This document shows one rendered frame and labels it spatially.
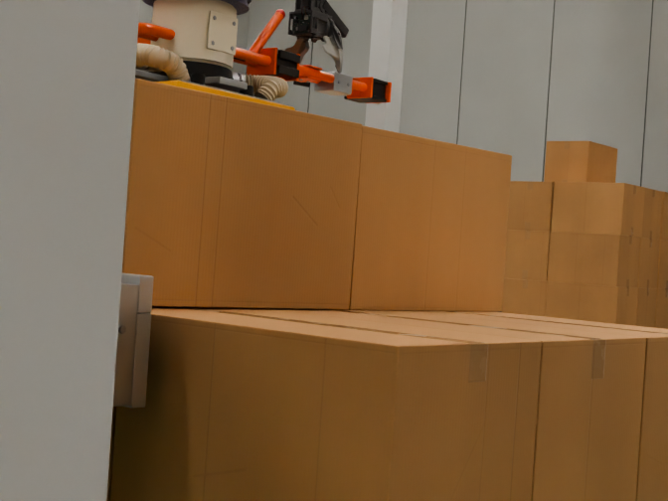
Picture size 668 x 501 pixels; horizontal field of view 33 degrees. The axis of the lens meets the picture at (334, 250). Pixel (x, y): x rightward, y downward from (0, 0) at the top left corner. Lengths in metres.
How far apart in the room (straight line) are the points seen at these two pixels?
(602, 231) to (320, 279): 6.80
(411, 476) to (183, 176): 0.76
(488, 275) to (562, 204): 6.38
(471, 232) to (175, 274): 0.94
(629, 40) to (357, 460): 10.72
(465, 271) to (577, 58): 9.69
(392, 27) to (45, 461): 4.80
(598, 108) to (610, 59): 0.52
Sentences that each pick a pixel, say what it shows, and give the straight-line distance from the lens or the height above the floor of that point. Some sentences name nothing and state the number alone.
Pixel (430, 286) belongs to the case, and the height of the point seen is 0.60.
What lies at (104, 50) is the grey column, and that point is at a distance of 0.82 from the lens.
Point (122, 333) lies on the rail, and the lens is 1.80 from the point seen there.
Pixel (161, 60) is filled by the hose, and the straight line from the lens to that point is 2.18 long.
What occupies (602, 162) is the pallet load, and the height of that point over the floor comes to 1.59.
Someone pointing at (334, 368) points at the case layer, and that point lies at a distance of 1.66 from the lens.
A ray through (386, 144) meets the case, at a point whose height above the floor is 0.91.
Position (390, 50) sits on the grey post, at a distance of 5.48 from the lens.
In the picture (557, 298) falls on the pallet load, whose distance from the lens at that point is 9.22.
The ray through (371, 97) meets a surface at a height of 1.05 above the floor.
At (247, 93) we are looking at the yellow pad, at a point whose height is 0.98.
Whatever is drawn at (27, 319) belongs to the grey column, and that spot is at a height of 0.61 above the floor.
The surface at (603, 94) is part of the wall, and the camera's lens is 12.20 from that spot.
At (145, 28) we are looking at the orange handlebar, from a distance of 2.27.
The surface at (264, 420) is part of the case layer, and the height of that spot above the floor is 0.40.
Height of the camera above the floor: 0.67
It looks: level
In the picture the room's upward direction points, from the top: 4 degrees clockwise
